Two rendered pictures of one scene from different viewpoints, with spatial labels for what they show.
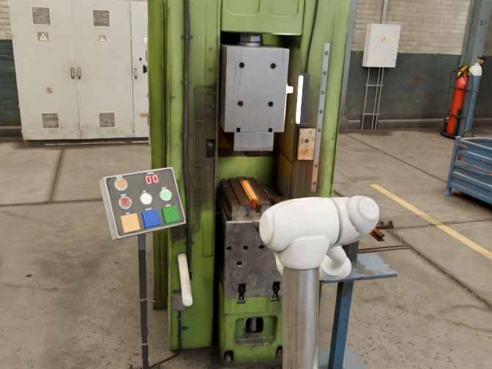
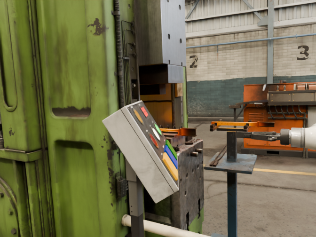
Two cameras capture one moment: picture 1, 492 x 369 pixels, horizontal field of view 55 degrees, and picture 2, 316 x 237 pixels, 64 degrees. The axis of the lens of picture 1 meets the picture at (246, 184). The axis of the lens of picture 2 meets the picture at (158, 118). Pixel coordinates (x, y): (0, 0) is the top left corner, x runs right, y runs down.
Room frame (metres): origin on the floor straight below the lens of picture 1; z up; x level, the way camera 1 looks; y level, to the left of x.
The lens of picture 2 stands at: (1.48, 1.10, 1.24)
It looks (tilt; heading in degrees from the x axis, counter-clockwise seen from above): 7 degrees down; 310
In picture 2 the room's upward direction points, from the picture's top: 2 degrees counter-clockwise
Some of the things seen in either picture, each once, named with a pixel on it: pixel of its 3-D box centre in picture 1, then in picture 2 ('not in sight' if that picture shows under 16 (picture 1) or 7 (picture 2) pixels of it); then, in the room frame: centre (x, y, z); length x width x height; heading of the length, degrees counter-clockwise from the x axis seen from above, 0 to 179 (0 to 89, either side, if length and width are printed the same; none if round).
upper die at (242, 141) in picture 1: (246, 132); (143, 76); (2.50, 0.01, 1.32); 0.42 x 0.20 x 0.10; 11
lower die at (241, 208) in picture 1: (243, 195); (146, 137); (2.50, 0.01, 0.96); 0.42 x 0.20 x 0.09; 11
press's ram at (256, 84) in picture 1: (255, 86); (145, 34); (2.51, -0.03, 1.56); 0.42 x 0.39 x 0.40; 11
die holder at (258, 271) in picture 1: (250, 237); (151, 176); (2.52, -0.04, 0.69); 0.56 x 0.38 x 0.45; 11
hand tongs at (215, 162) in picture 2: (360, 250); (221, 154); (2.34, -0.64, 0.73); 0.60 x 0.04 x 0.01; 106
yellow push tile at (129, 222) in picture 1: (129, 222); (169, 166); (1.94, 0.51, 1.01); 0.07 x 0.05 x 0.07; 126
